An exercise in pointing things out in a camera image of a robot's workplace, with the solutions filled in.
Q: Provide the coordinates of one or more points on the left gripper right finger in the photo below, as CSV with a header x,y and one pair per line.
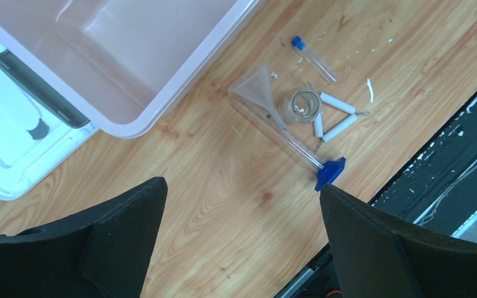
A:
x,y
377,254

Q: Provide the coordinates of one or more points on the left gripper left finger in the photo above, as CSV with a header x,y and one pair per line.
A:
x,y
101,251

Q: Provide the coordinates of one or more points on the small glass beaker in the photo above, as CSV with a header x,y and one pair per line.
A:
x,y
300,106

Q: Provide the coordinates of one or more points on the glass funnel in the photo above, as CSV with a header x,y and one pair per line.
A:
x,y
254,88

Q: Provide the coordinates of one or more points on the glass stirring rod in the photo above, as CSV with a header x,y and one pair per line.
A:
x,y
296,149

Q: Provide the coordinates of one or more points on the white plastic lid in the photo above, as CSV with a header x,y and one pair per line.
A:
x,y
33,141

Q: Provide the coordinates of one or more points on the white clay triangle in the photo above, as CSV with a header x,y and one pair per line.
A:
x,y
335,117

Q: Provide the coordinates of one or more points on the white debris chip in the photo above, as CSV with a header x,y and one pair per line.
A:
x,y
370,90

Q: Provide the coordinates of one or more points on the pink plastic bin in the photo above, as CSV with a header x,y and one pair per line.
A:
x,y
120,64

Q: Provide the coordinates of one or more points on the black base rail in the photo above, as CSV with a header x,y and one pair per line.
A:
x,y
436,190

